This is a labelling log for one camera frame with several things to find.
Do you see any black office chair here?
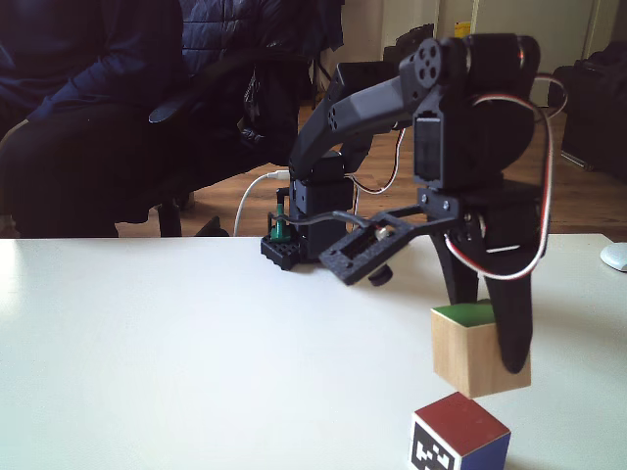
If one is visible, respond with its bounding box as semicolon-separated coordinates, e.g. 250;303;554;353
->
115;48;314;239

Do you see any dark blue puffer jacket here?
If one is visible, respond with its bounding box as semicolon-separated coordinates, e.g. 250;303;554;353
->
178;0;344;163

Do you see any black sofa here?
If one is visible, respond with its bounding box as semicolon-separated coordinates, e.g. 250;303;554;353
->
548;41;627;185

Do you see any standing wall mirror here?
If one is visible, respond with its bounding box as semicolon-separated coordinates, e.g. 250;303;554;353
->
380;0;441;65

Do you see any wooden cube green face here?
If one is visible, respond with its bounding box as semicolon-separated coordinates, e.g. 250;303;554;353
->
429;299;533;400

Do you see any black gripper camera mount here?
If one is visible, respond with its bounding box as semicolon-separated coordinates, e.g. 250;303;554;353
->
317;203;464;287

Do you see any green table clamp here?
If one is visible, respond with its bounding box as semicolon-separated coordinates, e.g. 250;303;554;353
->
270;203;293;245

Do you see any black camera cable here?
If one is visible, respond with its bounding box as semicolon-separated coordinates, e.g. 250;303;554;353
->
288;210;373;231

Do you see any white rounded object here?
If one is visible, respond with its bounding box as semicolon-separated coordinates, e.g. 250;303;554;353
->
600;242;627;273

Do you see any white door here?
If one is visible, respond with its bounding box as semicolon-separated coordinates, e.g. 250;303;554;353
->
472;0;602;107

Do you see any red blue marker cube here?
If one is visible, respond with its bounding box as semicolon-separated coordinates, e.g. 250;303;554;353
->
408;391;512;470

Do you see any red white servo wire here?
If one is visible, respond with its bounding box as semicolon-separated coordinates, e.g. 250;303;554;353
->
443;72;569;283
350;124;408;195

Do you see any person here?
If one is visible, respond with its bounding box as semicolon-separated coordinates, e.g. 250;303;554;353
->
0;0;197;239

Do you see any white usb cable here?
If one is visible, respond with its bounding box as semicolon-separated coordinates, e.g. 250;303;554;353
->
233;169;290;237

